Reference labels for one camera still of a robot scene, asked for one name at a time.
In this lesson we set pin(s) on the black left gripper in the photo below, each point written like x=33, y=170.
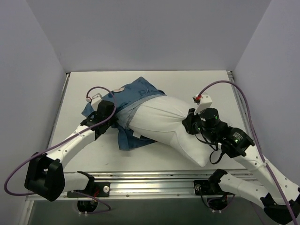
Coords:
x=108, y=120

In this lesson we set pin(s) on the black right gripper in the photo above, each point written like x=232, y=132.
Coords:
x=189, y=122

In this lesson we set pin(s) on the blue lettered pillowcase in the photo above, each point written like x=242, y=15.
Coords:
x=129, y=98

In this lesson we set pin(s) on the white pillow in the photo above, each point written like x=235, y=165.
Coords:
x=160, y=119

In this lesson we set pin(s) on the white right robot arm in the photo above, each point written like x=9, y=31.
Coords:
x=276, y=194

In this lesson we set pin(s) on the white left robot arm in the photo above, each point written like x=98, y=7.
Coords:
x=45, y=175

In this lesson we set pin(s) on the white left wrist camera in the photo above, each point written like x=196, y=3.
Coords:
x=94, y=101

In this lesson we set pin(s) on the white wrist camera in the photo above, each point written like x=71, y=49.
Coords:
x=94, y=101
x=203, y=101

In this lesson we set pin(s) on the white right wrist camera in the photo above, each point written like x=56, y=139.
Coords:
x=203, y=101

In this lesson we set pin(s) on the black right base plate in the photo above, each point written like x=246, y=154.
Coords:
x=206, y=187

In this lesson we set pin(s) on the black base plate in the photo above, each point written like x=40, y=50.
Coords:
x=100, y=189
x=206, y=187

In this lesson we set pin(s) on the aluminium frame rail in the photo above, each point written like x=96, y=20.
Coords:
x=147, y=198

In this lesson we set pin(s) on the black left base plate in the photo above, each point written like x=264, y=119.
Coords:
x=100, y=189

